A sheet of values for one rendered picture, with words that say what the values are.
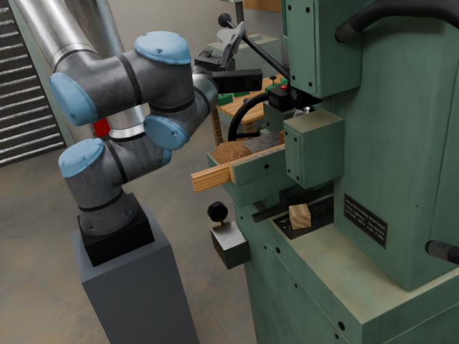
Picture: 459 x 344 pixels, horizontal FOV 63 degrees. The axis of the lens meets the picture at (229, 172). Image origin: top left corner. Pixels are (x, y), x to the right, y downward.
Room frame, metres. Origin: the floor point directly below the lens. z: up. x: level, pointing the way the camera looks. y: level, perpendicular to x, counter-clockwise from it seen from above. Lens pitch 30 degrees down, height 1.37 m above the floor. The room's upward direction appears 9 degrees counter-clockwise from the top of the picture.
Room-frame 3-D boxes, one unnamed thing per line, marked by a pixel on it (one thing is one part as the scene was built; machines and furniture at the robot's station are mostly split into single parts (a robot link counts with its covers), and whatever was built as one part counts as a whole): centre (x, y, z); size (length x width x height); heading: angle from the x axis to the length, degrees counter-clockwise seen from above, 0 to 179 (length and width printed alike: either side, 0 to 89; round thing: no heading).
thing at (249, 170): (0.83, -0.29, 0.93); 0.60 x 0.02 x 0.06; 108
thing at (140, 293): (1.08, 0.43, 0.27); 0.30 x 0.30 x 0.55; 23
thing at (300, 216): (0.69, -0.14, 0.82); 0.04 x 0.04 x 0.04; 89
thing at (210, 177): (0.83, -0.18, 0.92); 0.56 x 0.02 x 0.04; 108
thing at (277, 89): (1.05, -0.22, 0.99); 0.13 x 0.11 x 0.06; 108
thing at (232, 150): (0.87, -0.02, 0.92); 0.14 x 0.09 x 0.04; 18
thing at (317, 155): (0.64, -0.17, 1.02); 0.09 x 0.07 x 0.12; 108
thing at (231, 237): (0.91, 0.04, 0.58); 0.12 x 0.08 x 0.08; 18
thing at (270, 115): (1.05, -0.22, 0.91); 0.15 x 0.14 x 0.09; 108
